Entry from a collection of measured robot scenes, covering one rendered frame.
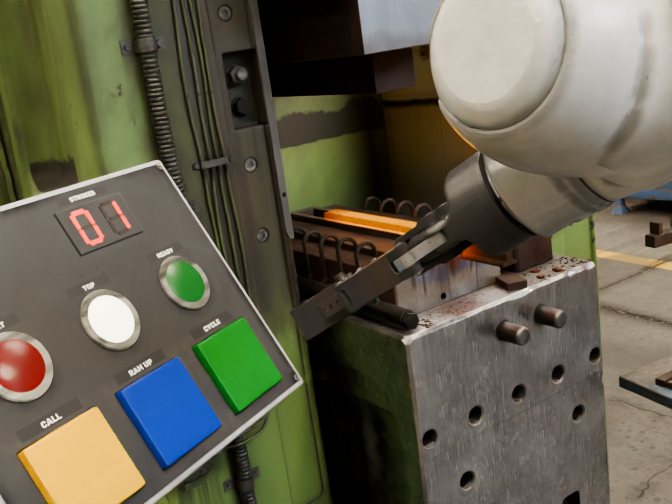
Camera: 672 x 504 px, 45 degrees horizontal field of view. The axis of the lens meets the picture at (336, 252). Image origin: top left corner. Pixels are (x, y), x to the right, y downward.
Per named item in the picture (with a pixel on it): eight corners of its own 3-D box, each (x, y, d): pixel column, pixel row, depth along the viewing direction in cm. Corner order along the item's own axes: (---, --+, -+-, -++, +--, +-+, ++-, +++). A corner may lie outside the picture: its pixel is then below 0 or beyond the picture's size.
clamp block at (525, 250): (555, 258, 127) (553, 218, 126) (518, 273, 123) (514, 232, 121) (499, 248, 137) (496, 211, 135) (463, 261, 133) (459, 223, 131)
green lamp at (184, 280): (217, 299, 80) (209, 257, 78) (173, 313, 77) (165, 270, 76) (203, 293, 82) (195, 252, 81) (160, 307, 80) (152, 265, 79)
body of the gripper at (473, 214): (526, 248, 56) (426, 305, 61) (559, 216, 63) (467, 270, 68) (465, 157, 56) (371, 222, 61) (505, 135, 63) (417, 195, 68)
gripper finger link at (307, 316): (366, 304, 69) (361, 307, 69) (311, 337, 73) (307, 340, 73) (346, 274, 69) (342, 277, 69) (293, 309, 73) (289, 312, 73)
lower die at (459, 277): (501, 280, 121) (496, 225, 119) (397, 320, 111) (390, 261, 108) (339, 243, 155) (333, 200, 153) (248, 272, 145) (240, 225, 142)
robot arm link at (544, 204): (630, 186, 60) (563, 225, 63) (561, 83, 60) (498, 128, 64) (602, 218, 52) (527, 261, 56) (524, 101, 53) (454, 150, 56)
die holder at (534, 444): (611, 516, 135) (597, 260, 124) (442, 631, 115) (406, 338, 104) (399, 415, 181) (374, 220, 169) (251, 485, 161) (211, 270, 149)
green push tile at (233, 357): (284, 378, 81) (243, 315, 81) (240, 412, 76) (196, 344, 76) (273, 385, 82) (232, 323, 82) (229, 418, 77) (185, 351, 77)
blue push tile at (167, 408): (224, 424, 73) (178, 354, 73) (169, 467, 67) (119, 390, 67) (212, 431, 74) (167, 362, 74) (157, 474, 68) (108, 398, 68)
